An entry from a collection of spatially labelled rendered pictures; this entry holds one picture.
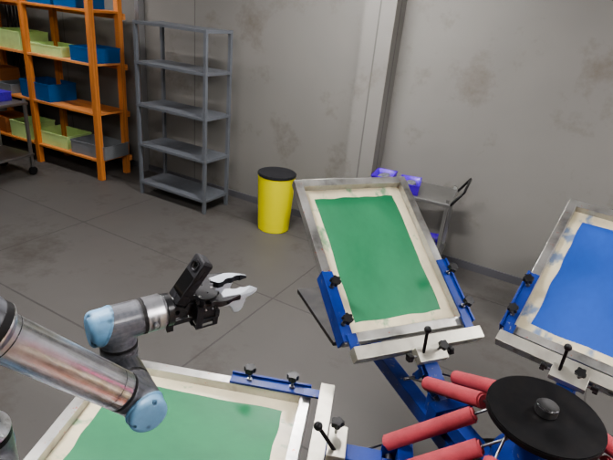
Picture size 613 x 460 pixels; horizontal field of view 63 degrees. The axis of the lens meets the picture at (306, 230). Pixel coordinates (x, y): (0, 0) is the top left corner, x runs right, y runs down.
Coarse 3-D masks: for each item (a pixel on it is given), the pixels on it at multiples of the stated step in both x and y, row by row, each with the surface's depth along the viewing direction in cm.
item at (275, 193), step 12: (264, 168) 541; (276, 168) 545; (264, 180) 520; (276, 180) 514; (288, 180) 519; (264, 192) 525; (276, 192) 521; (288, 192) 527; (264, 204) 531; (276, 204) 527; (288, 204) 535; (264, 216) 537; (276, 216) 534; (288, 216) 544; (264, 228) 543; (276, 228) 540
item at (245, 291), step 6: (228, 288) 112; (234, 288) 113; (240, 288) 113; (246, 288) 113; (252, 288) 114; (222, 294) 110; (228, 294) 110; (234, 294) 111; (240, 294) 111; (246, 294) 113; (240, 300) 113; (234, 306) 114; (240, 306) 114
